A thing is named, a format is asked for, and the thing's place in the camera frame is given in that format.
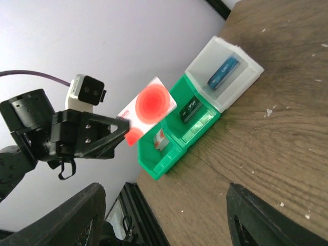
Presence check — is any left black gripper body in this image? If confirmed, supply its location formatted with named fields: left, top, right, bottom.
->
left=43, top=109, right=111, bottom=179

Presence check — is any red white card in bin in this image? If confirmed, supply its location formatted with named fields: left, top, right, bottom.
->
left=153, top=129, right=170, bottom=151

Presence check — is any green bin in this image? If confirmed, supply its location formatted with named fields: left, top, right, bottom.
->
left=160, top=74, right=221, bottom=150
left=137, top=122, right=187, bottom=180

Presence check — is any green bin lower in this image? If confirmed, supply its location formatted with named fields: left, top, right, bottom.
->
left=137, top=122, right=187, bottom=180

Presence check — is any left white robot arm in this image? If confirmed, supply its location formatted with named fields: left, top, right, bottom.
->
left=1, top=89, right=130, bottom=200

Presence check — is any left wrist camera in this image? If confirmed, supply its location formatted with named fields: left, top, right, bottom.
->
left=65, top=74, right=107, bottom=113

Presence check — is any green bin upper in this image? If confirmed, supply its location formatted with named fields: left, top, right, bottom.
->
left=160, top=74, right=221, bottom=150

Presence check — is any white plastic bin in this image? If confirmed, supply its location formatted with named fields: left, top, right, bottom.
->
left=185, top=36, right=264, bottom=113

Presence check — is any black VIP card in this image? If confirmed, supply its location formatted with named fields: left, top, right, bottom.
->
left=179, top=96, right=202, bottom=123

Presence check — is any left black frame post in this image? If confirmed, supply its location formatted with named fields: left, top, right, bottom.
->
left=206, top=0, right=231, bottom=21

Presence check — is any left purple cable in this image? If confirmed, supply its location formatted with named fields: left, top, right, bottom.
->
left=0, top=69, right=71, bottom=88

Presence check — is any red circle card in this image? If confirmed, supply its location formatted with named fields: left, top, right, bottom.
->
left=118, top=77, right=177, bottom=146

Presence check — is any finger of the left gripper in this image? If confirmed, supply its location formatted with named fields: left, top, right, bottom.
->
left=76, top=112, right=130, bottom=158

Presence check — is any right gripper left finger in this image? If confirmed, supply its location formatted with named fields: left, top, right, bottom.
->
left=1, top=183, right=106, bottom=245

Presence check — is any blue card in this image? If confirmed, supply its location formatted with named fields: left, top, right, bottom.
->
left=207, top=56, right=239, bottom=91

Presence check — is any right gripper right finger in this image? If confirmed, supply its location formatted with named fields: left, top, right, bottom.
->
left=226, top=183, right=327, bottom=246

